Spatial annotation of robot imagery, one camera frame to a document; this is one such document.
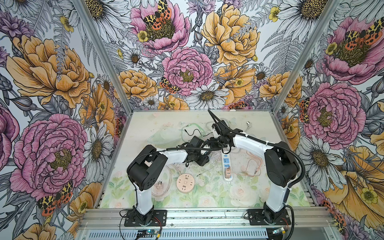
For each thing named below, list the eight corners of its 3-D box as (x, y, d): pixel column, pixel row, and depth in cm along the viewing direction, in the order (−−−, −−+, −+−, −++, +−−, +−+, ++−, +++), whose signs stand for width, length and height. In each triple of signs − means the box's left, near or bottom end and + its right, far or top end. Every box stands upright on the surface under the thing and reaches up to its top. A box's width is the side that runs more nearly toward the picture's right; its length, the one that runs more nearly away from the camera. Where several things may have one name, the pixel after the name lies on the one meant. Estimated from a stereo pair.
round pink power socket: (176, 193, 84) (175, 191, 81) (177, 175, 90) (177, 173, 88) (194, 193, 84) (194, 191, 81) (194, 175, 90) (194, 173, 88)
